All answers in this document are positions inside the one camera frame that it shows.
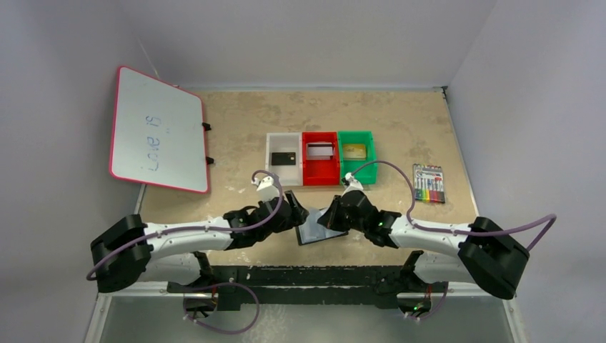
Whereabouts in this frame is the black leather card holder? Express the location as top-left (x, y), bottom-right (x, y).
top-left (296, 208), bottom-right (349, 246)

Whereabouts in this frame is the white credit card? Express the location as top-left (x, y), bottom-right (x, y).
top-left (306, 142), bottom-right (334, 160)

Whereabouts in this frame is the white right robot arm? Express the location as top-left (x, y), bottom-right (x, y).
top-left (317, 191), bottom-right (530, 299)

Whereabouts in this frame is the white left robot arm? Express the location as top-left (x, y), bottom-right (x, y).
top-left (86, 191), bottom-right (309, 293)

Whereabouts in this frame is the black credit card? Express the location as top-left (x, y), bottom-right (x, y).
top-left (270, 151), bottom-right (297, 166)

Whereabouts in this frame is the gold credit card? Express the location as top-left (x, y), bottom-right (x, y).
top-left (342, 144), bottom-right (367, 161)

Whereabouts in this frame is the white plastic bin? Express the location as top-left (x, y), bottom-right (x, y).
top-left (265, 132), bottom-right (303, 187)

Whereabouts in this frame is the red plastic bin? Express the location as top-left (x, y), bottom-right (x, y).
top-left (302, 131), bottom-right (340, 186)

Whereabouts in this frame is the green plastic bin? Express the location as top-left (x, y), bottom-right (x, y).
top-left (337, 131), bottom-right (378, 185)

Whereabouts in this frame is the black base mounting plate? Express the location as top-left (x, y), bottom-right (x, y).
top-left (167, 265), bottom-right (447, 311)

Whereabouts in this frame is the pack of coloured markers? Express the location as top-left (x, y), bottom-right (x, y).
top-left (413, 164), bottom-right (446, 204)

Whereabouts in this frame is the pink framed whiteboard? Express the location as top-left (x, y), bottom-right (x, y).
top-left (109, 66), bottom-right (210, 194)

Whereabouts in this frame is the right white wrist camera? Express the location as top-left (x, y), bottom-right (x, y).
top-left (341, 172), bottom-right (364, 194)

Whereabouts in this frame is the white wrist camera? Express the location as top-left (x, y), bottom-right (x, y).
top-left (341, 172), bottom-right (364, 194)
top-left (252, 176), bottom-right (280, 202)

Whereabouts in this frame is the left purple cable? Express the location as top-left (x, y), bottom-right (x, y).
top-left (85, 169), bottom-right (284, 282)

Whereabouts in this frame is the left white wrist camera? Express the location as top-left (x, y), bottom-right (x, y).
top-left (252, 176), bottom-right (280, 202)

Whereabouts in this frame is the aluminium rail frame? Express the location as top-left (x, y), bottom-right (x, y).
top-left (87, 186), bottom-right (530, 327)

